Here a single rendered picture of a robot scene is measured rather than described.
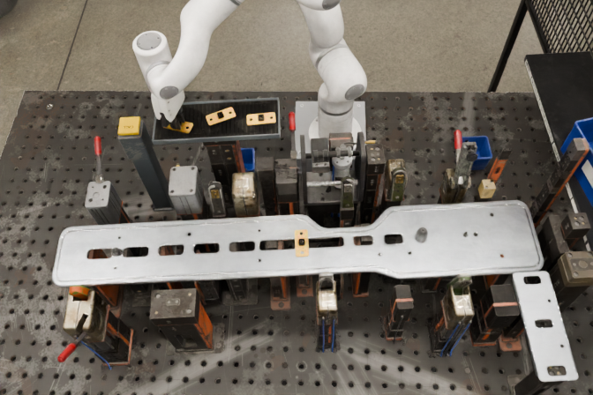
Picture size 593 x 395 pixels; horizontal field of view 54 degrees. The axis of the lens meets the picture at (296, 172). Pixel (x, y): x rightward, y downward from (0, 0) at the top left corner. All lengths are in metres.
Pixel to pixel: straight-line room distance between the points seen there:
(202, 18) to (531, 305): 1.12
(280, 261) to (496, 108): 1.16
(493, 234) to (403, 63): 1.87
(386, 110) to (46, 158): 1.33
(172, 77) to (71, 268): 0.66
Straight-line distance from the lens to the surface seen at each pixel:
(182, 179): 1.70
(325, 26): 1.62
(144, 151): 1.83
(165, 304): 1.63
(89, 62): 3.71
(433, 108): 2.36
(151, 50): 1.47
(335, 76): 1.75
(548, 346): 1.68
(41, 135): 2.50
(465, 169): 1.71
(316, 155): 1.61
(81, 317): 1.66
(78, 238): 1.83
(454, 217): 1.76
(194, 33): 1.45
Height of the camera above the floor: 2.52
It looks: 58 degrees down
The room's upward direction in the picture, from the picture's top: 4 degrees counter-clockwise
